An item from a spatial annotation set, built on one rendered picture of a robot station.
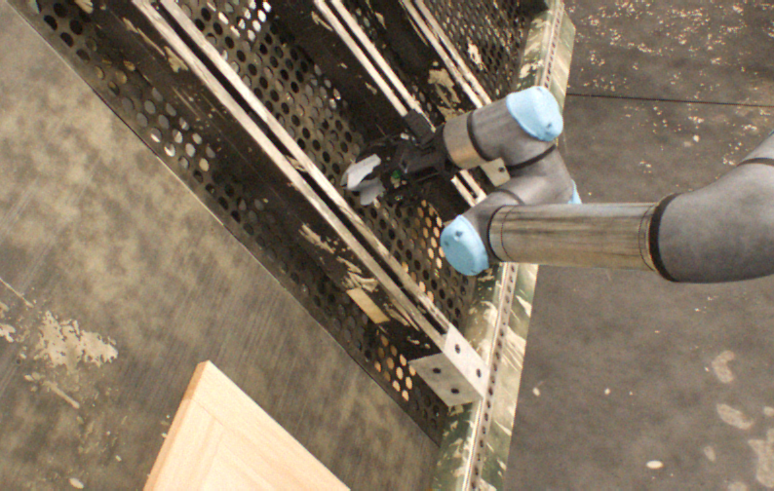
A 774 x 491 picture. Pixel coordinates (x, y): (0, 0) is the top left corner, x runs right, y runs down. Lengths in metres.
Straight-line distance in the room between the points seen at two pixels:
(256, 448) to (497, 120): 0.53
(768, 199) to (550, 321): 1.94
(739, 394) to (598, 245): 1.81
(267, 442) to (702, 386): 1.81
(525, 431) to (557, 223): 1.57
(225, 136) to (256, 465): 0.42
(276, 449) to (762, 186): 0.66
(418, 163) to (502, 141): 0.13
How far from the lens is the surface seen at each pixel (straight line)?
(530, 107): 1.34
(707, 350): 2.98
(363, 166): 1.50
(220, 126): 1.33
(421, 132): 1.47
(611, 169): 3.44
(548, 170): 1.37
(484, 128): 1.37
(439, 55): 1.84
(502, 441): 1.70
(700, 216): 1.05
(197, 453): 1.19
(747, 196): 1.05
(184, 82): 1.30
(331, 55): 1.60
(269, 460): 1.28
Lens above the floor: 2.26
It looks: 47 degrees down
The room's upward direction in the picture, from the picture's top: straight up
